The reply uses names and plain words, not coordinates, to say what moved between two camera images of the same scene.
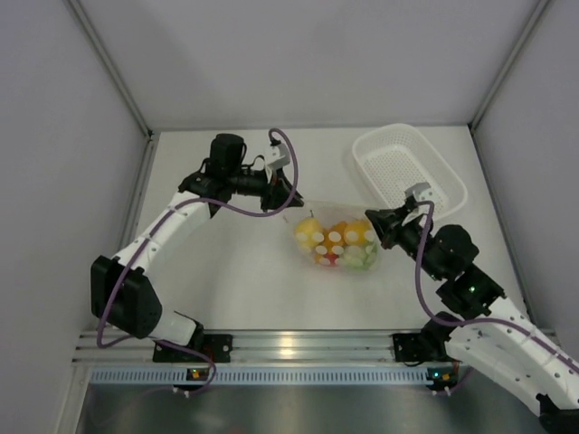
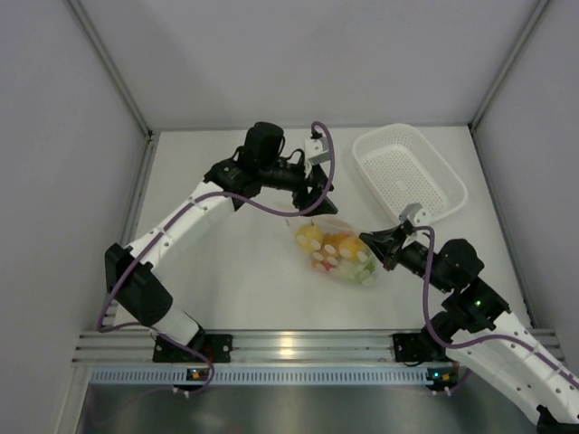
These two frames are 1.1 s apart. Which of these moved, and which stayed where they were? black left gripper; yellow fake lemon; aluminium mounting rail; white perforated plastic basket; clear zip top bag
Moved: black left gripper; yellow fake lemon; clear zip top bag
Stayed: white perforated plastic basket; aluminium mounting rail
